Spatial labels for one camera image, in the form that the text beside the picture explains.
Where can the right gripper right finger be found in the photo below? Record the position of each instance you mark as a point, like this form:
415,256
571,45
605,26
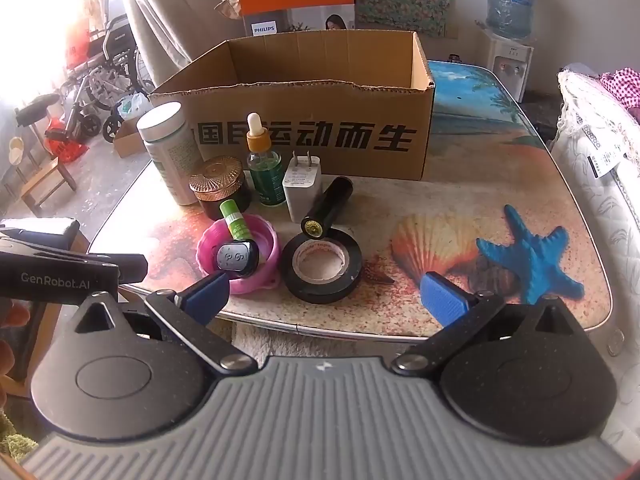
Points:
462,316

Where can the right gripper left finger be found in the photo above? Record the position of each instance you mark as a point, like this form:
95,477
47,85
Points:
186,315

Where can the pink plastic lid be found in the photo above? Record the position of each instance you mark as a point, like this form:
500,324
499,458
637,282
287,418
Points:
266,276

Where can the gold lid cream jar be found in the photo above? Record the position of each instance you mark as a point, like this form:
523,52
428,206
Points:
220,178

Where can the black electrical tape roll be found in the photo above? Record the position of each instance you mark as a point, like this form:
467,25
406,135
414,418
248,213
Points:
321,271

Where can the green dropper bottle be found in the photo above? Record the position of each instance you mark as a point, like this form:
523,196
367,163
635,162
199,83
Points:
264,163

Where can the black flashlight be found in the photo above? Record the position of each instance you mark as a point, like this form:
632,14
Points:
324,211

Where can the white usb charger plug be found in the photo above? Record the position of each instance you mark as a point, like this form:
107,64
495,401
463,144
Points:
302,184

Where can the green lip balm tube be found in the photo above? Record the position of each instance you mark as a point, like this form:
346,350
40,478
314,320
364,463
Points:
235,221

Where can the small wooden stool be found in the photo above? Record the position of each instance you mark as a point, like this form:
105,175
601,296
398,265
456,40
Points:
39,188

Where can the red plastic bag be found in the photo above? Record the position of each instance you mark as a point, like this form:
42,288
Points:
61,146

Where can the small cardboard box on floor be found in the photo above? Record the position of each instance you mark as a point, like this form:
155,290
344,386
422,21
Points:
127,140

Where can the white supplement bottle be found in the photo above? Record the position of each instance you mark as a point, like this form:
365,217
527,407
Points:
171,144

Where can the wheelchair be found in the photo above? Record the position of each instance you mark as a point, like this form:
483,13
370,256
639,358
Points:
95,89

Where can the white quilted bedding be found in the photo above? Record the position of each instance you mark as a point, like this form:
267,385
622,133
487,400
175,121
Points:
597,149

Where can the brown cardboard box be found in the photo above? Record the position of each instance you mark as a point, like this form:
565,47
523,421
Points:
360,100

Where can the white water dispenser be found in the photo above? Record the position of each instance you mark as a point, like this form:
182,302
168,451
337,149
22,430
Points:
508,59

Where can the pink patterned cloth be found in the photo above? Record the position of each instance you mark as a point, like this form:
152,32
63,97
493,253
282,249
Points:
624,85

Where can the beige curtain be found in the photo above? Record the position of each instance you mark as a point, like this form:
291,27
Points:
172,33

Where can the blue water jug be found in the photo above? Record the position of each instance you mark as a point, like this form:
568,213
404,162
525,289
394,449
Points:
510,18

